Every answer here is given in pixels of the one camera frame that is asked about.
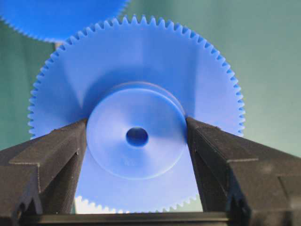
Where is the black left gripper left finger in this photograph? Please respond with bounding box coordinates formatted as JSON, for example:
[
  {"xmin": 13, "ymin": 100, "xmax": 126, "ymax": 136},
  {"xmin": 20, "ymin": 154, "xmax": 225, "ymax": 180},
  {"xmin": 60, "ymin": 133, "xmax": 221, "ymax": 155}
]
[{"xmin": 0, "ymin": 119, "xmax": 87, "ymax": 226}]

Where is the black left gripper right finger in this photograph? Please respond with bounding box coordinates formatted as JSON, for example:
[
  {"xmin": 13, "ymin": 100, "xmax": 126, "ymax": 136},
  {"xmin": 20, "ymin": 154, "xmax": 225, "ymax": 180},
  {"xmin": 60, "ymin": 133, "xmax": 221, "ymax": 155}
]
[{"xmin": 186, "ymin": 117, "xmax": 301, "ymax": 226}]

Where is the small blue plastic gear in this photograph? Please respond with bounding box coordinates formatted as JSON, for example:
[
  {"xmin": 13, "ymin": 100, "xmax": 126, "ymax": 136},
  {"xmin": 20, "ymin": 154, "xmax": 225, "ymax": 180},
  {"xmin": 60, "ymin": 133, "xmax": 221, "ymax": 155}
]
[{"xmin": 28, "ymin": 17, "xmax": 245, "ymax": 213}]

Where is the large blue plastic gear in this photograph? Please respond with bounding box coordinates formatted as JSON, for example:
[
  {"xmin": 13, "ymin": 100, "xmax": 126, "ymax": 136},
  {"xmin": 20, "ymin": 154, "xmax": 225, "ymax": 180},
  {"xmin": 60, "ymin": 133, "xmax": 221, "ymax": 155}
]
[{"xmin": 0, "ymin": 0, "xmax": 129, "ymax": 42}]

